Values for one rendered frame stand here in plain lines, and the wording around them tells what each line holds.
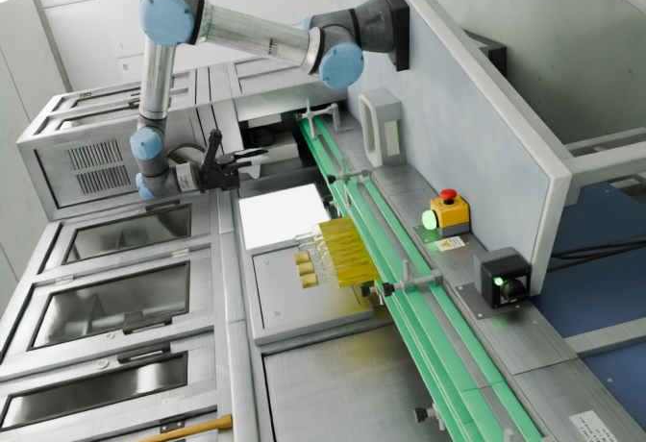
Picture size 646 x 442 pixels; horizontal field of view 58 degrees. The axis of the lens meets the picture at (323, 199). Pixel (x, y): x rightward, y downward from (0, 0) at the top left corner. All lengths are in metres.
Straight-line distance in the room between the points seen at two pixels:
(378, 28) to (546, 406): 1.00
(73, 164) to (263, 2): 2.95
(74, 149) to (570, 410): 2.17
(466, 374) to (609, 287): 0.37
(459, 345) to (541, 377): 0.16
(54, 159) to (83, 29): 3.22
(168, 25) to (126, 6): 3.89
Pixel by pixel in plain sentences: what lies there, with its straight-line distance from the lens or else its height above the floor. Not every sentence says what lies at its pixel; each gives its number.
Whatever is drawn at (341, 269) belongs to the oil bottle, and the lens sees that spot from 1.57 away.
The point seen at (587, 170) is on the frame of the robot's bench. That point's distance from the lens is 1.12.
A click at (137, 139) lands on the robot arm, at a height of 1.49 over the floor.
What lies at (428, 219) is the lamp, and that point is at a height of 0.85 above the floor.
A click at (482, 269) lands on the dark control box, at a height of 0.84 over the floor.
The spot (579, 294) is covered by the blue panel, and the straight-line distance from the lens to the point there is 1.28.
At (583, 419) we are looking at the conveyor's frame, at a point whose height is 0.82.
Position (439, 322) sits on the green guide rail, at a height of 0.93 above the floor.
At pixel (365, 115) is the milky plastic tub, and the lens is 1.94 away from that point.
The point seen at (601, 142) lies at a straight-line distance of 1.90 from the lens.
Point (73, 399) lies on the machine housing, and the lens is 1.78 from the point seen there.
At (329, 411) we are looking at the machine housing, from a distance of 1.46.
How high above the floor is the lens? 1.22
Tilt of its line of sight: 6 degrees down
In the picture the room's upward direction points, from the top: 103 degrees counter-clockwise
